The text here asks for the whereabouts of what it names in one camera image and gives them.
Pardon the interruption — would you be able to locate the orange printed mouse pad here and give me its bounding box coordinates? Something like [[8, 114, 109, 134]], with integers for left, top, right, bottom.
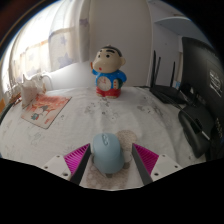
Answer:
[[20, 93, 73, 130]]

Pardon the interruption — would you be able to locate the cartoon boy figurine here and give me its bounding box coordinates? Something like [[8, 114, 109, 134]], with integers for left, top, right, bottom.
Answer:
[[90, 45, 128, 99]]

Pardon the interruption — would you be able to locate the white wall shelf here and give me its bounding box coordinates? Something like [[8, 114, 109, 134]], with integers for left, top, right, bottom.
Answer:
[[153, 15, 203, 41]]

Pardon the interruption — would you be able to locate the white printed tablecloth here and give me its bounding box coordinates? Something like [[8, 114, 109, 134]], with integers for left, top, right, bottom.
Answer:
[[0, 85, 208, 192]]

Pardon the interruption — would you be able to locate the white ceramic pitcher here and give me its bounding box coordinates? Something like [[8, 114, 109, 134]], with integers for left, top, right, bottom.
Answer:
[[39, 73, 55, 93]]

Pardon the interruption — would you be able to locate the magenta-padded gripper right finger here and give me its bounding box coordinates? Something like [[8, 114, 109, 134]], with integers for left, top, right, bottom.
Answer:
[[131, 143, 184, 186]]

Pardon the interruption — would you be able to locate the white star-print curtain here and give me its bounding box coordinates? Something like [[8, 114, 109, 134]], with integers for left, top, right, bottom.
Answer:
[[3, 0, 92, 92]]

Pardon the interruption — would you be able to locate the light blue computer mouse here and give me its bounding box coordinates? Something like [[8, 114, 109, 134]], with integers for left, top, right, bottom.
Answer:
[[91, 132, 126, 175]]

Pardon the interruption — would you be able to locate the black computer monitor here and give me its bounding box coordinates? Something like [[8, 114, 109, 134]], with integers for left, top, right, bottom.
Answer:
[[177, 36, 224, 162]]

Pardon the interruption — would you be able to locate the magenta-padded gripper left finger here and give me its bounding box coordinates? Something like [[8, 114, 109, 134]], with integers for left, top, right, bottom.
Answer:
[[42, 143, 92, 186]]

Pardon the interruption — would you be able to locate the black router with antennas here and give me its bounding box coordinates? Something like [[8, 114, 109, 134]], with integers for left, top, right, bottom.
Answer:
[[149, 49, 188, 105]]

